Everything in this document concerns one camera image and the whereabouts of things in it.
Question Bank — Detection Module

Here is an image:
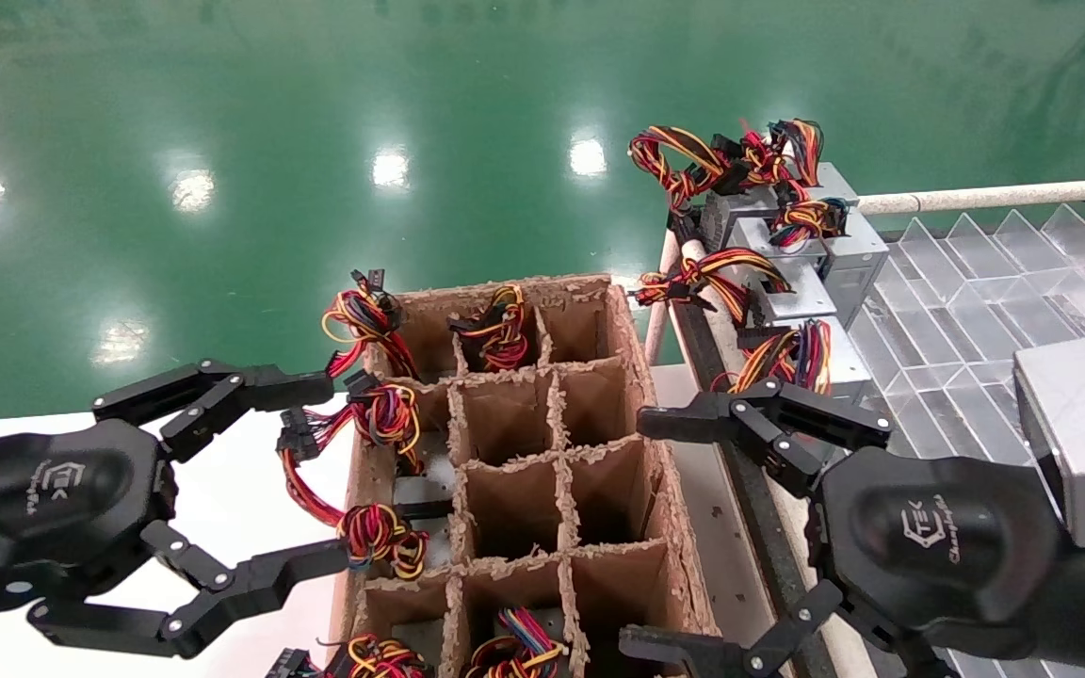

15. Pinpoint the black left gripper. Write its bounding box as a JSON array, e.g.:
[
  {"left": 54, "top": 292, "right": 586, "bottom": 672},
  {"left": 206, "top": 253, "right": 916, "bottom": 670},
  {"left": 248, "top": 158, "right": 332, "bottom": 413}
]
[{"left": 0, "top": 358, "right": 350, "bottom": 660}]

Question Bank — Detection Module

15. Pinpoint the bottom-left wire bundle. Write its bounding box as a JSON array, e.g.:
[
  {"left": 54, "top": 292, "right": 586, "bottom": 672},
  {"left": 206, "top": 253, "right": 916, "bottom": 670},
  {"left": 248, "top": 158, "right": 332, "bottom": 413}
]
[{"left": 265, "top": 634, "right": 435, "bottom": 678}]

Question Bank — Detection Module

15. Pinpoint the clear acrylic divider tray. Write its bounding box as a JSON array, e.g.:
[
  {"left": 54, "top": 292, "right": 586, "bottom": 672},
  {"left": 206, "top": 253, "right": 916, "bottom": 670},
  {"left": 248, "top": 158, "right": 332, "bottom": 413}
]
[{"left": 816, "top": 202, "right": 1085, "bottom": 462}]

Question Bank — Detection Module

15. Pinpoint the top-left wire bundle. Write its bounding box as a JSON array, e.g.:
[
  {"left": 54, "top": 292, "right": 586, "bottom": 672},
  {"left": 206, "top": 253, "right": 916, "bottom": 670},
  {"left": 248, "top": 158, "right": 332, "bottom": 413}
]
[{"left": 316, "top": 268, "right": 416, "bottom": 389}]

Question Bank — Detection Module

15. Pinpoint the black pipe joint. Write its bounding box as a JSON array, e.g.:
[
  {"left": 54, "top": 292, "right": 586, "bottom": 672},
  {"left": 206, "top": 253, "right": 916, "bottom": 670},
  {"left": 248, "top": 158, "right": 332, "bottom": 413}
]
[{"left": 667, "top": 209, "right": 705, "bottom": 248}]

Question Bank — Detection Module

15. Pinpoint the middle-left wire bundle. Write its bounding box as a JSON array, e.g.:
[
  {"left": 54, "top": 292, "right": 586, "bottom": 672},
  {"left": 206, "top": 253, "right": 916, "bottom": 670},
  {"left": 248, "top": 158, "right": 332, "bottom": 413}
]
[{"left": 277, "top": 370, "right": 426, "bottom": 476}]

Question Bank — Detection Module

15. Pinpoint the worn cardboard divider box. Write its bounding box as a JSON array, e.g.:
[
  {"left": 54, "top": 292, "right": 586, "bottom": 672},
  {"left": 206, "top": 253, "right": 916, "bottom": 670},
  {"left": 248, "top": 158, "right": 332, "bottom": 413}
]
[{"left": 331, "top": 273, "right": 732, "bottom": 678}]

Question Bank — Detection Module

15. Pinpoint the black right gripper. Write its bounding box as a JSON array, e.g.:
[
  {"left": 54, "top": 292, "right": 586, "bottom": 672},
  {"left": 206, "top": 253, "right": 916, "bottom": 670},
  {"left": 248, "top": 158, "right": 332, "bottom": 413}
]
[{"left": 618, "top": 377, "right": 1085, "bottom": 678}]

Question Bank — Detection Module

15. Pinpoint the black rack shelf panel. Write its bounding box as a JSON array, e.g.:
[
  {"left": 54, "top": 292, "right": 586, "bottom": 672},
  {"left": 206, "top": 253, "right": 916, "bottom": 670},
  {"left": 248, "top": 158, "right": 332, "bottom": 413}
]
[{"left": 670, "top": 217, "right": 1085, "bottom": 678}]

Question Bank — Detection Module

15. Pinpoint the grey power supply with cables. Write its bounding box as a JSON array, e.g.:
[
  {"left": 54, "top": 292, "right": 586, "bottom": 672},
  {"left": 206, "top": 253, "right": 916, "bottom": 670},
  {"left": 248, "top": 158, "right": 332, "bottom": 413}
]
[
  {"left": 731, "top": 118, "right": 890, "bottom": 326},
  {"left": 465, "top": 607, "right": 570, "bottom": 678},
  {"left": 710, "top": 318, "right": 875, "bottom": 401},
  {"left": 448, "top": 285, "right": 536, "bottom": 373},
  {"left": 281, "top": 450, "right": 457, "bottom": 581},
  {"left": 630, "top": 122, "right": 779, "bottom": 250},
  {"left": 635, "top": 247, "right": 840, "bottom": 329}
]

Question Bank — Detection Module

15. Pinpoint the cream rack leg pipe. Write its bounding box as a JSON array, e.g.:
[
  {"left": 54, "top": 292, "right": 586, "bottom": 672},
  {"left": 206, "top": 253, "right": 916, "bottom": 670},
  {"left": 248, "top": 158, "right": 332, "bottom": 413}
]
[{"left": 644, "top": 229, "right": 685, "bottom": 366}]

